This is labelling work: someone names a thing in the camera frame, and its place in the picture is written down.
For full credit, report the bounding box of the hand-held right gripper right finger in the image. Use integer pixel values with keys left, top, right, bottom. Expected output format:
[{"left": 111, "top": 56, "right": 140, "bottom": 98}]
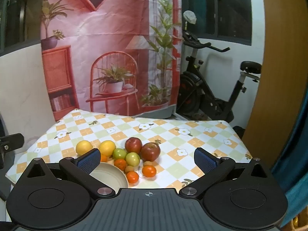
[{"left": 179, "top": 147, "right": 273, "bottom": 200}]

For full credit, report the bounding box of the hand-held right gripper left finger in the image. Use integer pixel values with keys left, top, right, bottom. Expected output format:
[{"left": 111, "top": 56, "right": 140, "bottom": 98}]
[{"left": 25, "top": 149, "right": 116, "bottom": 199}]

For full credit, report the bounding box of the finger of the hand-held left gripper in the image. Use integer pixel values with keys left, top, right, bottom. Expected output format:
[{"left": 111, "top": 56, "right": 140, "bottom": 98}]
[{"left": 0, "top": 133, "right": 24, "bottom": 158}]

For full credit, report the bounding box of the yellow lemon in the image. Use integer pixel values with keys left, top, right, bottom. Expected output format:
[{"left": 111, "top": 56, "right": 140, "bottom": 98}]
[
  {"left": 99, "top": 140, "right": 116, "bottom": 157},
  {"left": 76, "top": 140, "right": 93, "bottom": 156}
]

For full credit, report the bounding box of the cream round plate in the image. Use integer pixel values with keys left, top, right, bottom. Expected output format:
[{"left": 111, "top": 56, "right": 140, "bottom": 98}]
[{"left": 89, "top": 162, "right": 128, "bottom": 194}]

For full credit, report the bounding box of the green apple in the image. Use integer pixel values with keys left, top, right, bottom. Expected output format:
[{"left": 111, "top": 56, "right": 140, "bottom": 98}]
[
  {"left": 125, "top": 152, "right": 141, "bottom": 167},
  {"left": 113, "top": 148, "right": 127, "bottom": 160}
]

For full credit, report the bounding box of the red apple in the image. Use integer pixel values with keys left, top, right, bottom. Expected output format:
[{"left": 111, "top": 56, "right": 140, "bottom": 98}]
[
  {"left": 140, "top": 142, "right": 161, "bottom": 162},
  {"left": 125, "top": 137, "right": 142, "bottom": 154}
]

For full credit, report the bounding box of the checkered floral tablecloth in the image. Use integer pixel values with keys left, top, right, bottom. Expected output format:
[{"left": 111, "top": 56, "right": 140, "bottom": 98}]
[{"left": 5, "top": 108, "right": 253, "bottom": 190}]

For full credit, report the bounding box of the black exercise bike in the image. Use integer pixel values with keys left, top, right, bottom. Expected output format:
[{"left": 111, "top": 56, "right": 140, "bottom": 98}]
[{"left": 177, "top": 11, "right": 263, "bottom": 123}]

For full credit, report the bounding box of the teal curtain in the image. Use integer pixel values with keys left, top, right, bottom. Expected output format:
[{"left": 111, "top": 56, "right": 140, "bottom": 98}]
[{"left": 271, "top": 94, "right": 308, "bottom": 231}]

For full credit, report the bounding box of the wooden door panel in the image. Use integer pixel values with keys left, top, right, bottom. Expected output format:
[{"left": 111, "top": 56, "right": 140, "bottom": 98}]
[{"left": 242, "top": 0, "right": 308, "bottom": 169}]

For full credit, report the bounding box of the dark glass window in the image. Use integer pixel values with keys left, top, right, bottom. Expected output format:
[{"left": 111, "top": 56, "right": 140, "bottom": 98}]
[
  {"left": 0, "top": 0, "right": 45, "bottom": 57},
  {"left": 182, "top": 0, "right": 253, "bottom": 46}
]

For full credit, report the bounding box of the printed pink backdrop cloth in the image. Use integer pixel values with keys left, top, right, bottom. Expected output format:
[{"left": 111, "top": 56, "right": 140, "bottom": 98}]
[{"left": 40, "top": 0, "right": 183, "bottom": 122}]

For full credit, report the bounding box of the white cloth cover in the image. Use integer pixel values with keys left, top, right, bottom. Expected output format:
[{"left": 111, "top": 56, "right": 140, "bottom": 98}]
[{"left": 183, "top": 10, "right": 197, "bottom": 25}]

